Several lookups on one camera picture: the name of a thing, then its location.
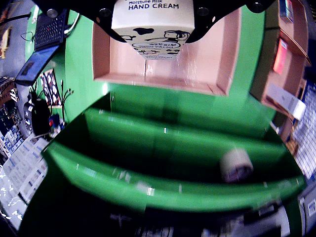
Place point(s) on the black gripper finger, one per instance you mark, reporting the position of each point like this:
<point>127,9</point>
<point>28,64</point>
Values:
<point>217,10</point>
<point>86,10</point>

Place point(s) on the cow print hand cream box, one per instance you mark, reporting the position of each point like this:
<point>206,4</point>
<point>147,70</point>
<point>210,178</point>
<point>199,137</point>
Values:
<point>153,19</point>

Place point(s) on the large shallow cardboard tray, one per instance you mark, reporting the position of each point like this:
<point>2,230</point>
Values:
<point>212,61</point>

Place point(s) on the open cardboard box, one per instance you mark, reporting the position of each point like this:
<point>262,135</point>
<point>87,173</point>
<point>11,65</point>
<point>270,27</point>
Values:
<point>261,69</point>
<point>300,24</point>

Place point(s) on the tall white product box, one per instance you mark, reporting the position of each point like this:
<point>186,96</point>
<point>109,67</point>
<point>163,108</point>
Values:
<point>288,101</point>

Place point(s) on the black ThinkPad laptop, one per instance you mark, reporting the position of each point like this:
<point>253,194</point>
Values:
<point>49,32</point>

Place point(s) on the flower patterned card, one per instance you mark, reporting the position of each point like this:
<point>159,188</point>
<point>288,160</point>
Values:
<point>50,87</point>

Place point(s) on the black round device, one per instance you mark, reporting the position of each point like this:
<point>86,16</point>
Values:
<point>39,118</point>

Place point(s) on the beige tape roll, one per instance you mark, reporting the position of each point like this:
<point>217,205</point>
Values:
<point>235,165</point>

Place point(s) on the printed colour chart sheet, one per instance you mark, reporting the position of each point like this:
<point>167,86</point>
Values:
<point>22,168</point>

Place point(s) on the green metal shelf unit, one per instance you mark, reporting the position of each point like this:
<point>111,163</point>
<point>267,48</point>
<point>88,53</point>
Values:
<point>148,197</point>

